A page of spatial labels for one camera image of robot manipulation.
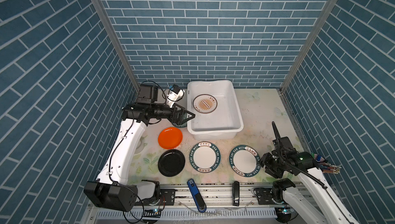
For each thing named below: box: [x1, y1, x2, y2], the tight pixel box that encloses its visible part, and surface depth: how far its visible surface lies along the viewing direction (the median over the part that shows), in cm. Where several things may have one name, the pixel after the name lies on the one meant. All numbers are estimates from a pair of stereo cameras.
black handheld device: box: [232, 180, 240, 207], surface depth 74 cm
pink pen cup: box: [310, 152, 342, 175], surface depth 71 cm
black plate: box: [157, 148, 186, 178], surface depth 86 cm
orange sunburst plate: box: [192, 93, 219, 115], surface depth 113 cm
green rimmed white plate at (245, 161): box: [228, 144, 262, 178], surface depth 89 cm
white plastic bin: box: [187, 80, 244, 141], surface depth 105 cm
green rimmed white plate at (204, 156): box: [189, 141, 222, 174], surface depth 89 cm
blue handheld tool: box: [186, 178, 207, 214], surface depth 74 cm
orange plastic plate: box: [157, 126, 184, 150], surface depth 96 cm
